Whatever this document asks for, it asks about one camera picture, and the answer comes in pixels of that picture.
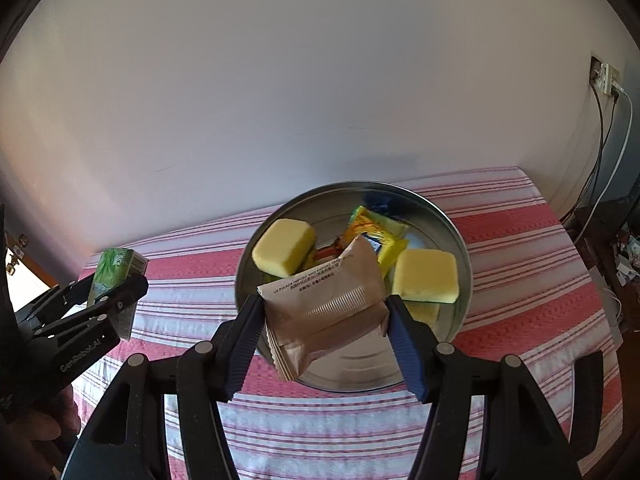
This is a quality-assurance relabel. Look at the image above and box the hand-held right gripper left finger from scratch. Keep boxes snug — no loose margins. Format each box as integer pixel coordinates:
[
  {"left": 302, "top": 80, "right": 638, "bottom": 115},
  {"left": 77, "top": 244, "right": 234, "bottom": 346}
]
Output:
[{"left": 60, "top": 294, "right": 265, "bottom": 480}]

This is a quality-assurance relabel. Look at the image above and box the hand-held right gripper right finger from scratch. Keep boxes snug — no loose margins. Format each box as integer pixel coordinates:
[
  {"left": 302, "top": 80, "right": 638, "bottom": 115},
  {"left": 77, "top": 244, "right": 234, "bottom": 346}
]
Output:
[{"left": 385, "top": 294, "right": 586, "bottom": 480}]

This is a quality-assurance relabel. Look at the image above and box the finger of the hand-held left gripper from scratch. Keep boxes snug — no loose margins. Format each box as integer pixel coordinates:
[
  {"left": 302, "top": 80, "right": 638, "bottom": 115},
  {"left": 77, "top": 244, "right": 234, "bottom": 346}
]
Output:
[
  {"left": 31, "top": 275, "right": 150, "bottom": 343},
  {"left": 14, "top": 279, "right": 97, "bottom": 325}
]

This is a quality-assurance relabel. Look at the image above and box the green tissue pack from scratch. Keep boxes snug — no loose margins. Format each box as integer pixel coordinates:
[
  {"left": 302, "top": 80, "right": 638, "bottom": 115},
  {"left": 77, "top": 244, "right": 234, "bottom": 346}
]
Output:
[{"left": 86, "top": 247, "right": 150, "bottom": 342}]

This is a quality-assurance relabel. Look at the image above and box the round blue cookie tin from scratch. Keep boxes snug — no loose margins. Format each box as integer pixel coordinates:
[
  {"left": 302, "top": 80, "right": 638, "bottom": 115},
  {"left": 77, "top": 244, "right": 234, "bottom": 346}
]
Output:
[{"left": 234, "top": 180, "right": 473, "bottom": 393}]

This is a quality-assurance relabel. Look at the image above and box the yellow green sponge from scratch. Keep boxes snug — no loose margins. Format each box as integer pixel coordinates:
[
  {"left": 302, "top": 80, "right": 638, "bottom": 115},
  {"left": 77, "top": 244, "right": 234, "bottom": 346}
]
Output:
[
  {"left": 391, "top": 248, "right": 461, "bottom": 306},
  {"left": 251, "top": 218, "right": 318, "bottom": 277}
]

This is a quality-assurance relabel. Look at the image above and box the brown snack packet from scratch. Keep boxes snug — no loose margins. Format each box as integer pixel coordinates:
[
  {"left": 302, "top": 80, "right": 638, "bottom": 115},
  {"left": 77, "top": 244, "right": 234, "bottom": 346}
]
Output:
[{"left": 256, "top": 234, "right": 391, "bottom": 382}]

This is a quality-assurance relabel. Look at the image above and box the small yellow snack packet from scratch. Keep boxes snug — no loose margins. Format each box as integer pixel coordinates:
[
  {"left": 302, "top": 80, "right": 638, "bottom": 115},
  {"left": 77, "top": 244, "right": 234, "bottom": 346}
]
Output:
[{"left": 348, "top": 205, "right": 410, "bottom": 279}]

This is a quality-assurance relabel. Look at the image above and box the person's left hand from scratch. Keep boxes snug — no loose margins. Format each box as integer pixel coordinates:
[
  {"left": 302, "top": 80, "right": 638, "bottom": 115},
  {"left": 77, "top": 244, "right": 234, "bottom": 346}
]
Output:
[{"left": 0, "top": 385, "right": 83, "bottom": 466}]

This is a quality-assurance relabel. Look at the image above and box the red striped tablecloth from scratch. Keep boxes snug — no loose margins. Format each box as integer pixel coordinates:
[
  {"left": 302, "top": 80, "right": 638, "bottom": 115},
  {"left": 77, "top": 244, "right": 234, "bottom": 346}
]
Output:
[{"left": 70, "top": 166, "right": 626, "bottom": 480}]

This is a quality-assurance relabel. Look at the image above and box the white power adapter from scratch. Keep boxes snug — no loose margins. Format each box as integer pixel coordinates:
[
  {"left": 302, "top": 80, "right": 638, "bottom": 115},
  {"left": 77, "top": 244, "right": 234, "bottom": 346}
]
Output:
[{"left": 602, "top": 62, "right": 626, "bottom": 97}]

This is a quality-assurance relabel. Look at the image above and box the thin white charging cable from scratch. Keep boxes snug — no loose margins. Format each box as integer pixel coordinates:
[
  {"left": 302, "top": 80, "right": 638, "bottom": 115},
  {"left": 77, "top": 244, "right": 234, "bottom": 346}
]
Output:
[{"left": 597, "top": 280, "right": 625, "bottom": 333}]

